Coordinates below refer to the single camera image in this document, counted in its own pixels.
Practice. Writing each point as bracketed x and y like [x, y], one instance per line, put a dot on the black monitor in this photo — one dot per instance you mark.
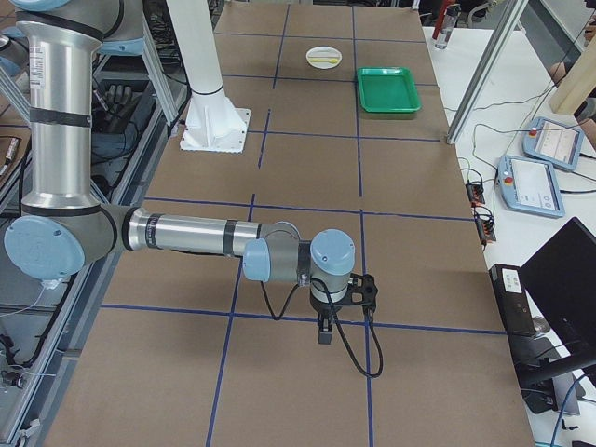
[560, 278]

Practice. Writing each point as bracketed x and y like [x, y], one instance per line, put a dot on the yellow plastic spoon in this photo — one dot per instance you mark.
[323, 60]

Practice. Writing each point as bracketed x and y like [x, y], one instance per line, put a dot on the white camera stand column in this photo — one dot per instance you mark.
[213, 123]

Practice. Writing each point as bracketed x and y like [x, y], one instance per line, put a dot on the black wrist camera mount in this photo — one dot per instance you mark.
[361, 291]

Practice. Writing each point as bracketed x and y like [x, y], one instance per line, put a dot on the far blue teach pendant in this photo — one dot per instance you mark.
[554, 142]

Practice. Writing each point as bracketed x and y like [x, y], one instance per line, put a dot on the blue teach pendant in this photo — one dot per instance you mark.
[554, 142]
[530, 186]

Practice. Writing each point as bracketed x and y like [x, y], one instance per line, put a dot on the green plastic tray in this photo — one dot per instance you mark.
[387, 90]

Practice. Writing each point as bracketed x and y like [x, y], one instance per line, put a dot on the black mannequin hand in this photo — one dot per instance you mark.
[112, 108]

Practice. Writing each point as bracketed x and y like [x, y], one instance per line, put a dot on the white round plate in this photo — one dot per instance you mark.
[324, 52]

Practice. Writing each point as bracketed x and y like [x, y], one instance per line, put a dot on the near blue teach pendant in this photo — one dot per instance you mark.
[530, 186]

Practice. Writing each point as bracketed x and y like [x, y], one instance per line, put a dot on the clear water bottle red cap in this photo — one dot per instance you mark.
[449, 21]

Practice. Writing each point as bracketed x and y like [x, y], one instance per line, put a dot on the upper small circuit board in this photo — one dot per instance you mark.
[475, 193]

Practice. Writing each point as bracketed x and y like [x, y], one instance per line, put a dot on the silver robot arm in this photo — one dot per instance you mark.
[63, 226]

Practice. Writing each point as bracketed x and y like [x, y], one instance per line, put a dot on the lower small circuit board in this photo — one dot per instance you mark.
[485, 223]

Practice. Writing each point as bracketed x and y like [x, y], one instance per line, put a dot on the aluminium frame post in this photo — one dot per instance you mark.
[495, 46]

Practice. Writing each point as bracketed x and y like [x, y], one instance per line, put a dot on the small circuit board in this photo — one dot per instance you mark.
[475, 193]
[485, 223]

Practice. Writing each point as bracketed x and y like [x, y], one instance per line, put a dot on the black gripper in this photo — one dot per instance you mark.
[322, 309]

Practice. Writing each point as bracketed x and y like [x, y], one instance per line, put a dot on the black computer box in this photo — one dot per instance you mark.
[512, 301]

